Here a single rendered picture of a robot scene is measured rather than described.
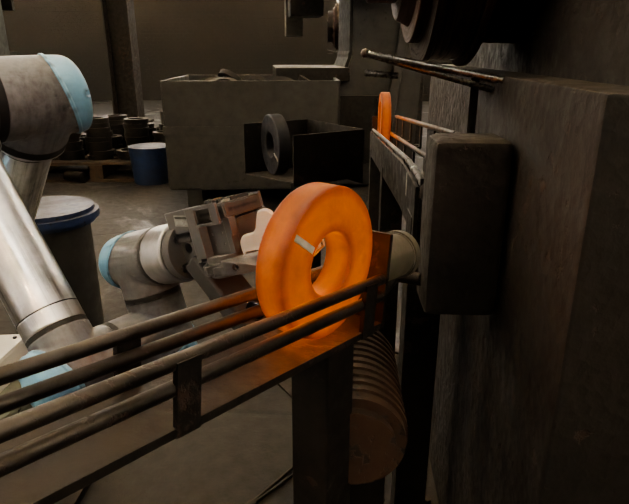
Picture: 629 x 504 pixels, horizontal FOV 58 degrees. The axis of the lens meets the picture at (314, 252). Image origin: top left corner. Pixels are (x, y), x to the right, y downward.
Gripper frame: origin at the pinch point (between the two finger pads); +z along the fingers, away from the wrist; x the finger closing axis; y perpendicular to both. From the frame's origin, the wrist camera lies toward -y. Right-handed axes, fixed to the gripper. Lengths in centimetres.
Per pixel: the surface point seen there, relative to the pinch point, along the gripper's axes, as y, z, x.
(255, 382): -8.1, 1.0, -12.6
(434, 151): 6.4, 3.4, 23.0
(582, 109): 7.2, 22.9, 15.1
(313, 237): 1.9, 2.8, -2.8
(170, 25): 321, -790, 679
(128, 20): 236, -555, 411
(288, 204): 5.4, 1.8, -3.8
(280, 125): 20, -58, 67
